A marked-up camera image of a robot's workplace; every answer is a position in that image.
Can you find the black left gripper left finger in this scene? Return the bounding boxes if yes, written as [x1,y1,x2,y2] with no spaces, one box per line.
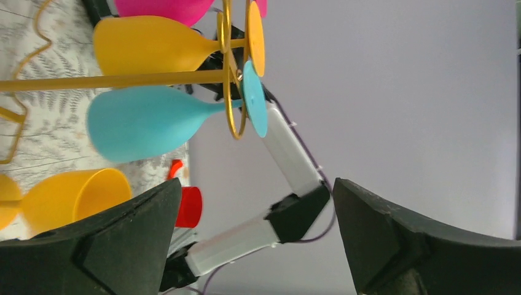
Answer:
[1,178,181,294]

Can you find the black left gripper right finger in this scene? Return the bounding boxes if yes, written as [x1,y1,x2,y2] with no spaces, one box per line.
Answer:
[332,178,520,294]

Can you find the yellow plastic wine glass front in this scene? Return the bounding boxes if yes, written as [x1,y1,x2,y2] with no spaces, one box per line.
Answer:
[1,168,133,235]

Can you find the yellow plastic wine glass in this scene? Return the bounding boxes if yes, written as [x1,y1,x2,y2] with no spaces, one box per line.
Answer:
[93,1,266,77]
[1,168,133,235]

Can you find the blue plastic wine glass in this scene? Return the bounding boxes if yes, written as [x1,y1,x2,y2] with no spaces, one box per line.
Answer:
[86,60,269,165]

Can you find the gold wire wine glass rack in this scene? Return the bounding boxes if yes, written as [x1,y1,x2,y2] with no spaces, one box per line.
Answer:
[0,0,251,166]

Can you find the magenta plastic wine glass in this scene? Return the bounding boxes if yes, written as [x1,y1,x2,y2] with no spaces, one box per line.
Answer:
[113,0,268,28]

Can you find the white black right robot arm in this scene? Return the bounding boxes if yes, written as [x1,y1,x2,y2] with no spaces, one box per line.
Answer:
[160,88,331,291]

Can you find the red plastic wine glass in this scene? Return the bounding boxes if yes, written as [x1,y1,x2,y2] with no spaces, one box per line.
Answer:
[175,186,203,229]

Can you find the small orange red piece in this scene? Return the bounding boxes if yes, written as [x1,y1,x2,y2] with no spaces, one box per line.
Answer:
[166,159,184,180]

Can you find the floral patterned table mat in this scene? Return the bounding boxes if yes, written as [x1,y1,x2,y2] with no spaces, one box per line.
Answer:
[1,1,190,195]

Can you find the black white checkerboard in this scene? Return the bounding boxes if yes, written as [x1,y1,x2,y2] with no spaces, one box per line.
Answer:
[81,0,119,27]

